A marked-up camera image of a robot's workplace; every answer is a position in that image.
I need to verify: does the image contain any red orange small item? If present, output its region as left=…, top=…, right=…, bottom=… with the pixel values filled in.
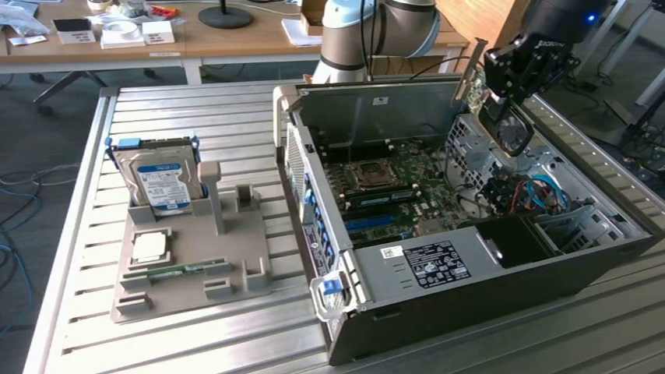
left=146, top=4, right=181, bottom=19

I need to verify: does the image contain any black graphics card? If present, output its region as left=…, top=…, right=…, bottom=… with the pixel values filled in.
left=449, top=37, right=535, bottom=157

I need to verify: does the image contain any black castor frame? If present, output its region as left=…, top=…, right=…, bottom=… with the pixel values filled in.
left=29, top=69, right=160, bottom=116

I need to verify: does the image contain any silver disk bay cage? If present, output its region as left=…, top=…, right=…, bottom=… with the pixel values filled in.
left=443, top=112, right=570, bottom=188

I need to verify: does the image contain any blue floor cable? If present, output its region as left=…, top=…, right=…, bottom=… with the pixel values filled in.
left=0, top=186, right=41, bottom=337

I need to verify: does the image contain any small cardboard box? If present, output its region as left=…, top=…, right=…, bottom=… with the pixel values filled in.
left=299, top=0, right=326, bottom=37

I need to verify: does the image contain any white paper stack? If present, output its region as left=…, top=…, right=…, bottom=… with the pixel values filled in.
left=281, top=18, right=322, bottom=47

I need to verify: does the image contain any clear plastic bag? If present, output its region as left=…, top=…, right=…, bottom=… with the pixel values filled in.
left=0, top=3, right=52, bottom=37

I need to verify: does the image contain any white labelled box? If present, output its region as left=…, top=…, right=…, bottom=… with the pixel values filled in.
left=140, top=19, right=177, bottom=45

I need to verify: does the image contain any grey drive caddy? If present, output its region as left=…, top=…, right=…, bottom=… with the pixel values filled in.
left=530, top=204, right=627, bottom=255

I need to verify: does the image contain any green RAM stick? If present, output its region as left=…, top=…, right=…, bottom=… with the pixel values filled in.
left=122, top=259, right=229, bottom=280

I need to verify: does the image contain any grey power supply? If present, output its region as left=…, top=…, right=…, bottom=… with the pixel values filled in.
left=339, top=227, right=507, bottom=305

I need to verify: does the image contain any red wire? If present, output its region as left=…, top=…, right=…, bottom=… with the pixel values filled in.
left=506, top=179, right=526, bottom=213

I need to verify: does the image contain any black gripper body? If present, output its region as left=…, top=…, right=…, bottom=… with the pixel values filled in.
left=521, top=0, right=615, bottom=55

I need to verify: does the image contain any white card red print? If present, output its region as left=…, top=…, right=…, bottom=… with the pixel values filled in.
left=6, top=34, right=49, bottom=47

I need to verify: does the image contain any grey parts rack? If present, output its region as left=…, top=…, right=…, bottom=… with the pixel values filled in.
left=109, top=161, right=275, bottom=326

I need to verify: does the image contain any green motherboard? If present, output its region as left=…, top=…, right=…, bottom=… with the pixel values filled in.
left=319, top=138, right=502, bottom=250

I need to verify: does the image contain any hard disk with blue caddy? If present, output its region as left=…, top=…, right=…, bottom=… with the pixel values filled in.
left=102, top=134, right=208, bottom=218

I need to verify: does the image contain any CPU socket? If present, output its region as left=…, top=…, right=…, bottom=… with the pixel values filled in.
left=347, top=158, right=401, bottom=192

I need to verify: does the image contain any white tape roll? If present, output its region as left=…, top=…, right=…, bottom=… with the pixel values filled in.
left=102, top=21, right=142, bottom=40

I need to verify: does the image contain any open black PC case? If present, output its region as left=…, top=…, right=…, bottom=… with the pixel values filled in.
left=271, top=76, right=662, bottom=367

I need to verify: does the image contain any blue wire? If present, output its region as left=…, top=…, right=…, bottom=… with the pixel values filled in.
left=521, top=174, right=573, bottom=214

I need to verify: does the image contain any black round lamp base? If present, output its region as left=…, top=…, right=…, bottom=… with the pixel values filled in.
left=197, top=0, right=255, bottom=30

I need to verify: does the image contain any flat white box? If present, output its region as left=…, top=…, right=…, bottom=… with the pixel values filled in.
left=98, top=33, right=148, bottom=50

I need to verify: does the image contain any white box black top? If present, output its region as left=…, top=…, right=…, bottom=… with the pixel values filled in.
left=53, top=18, right=97, bottom=45

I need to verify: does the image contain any silver CPU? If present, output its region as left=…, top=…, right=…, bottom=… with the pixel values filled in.
left=129, top=232, right=168, bottom=265

